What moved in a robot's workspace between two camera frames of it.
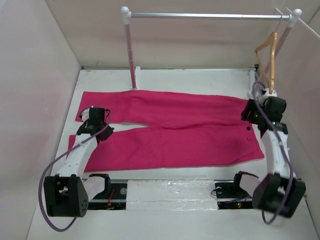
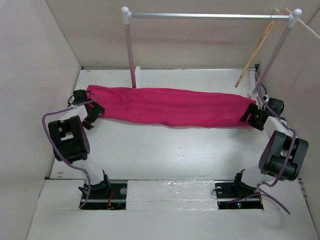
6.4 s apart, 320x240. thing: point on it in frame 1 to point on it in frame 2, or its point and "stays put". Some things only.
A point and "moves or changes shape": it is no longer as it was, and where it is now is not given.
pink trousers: [181, 129] moves or changes shape
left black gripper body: [107, 133] to [96, 112]
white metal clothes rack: [126, 15] stays put
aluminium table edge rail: [176, 68] stays put
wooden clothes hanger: [274, 37] to [285, 11]
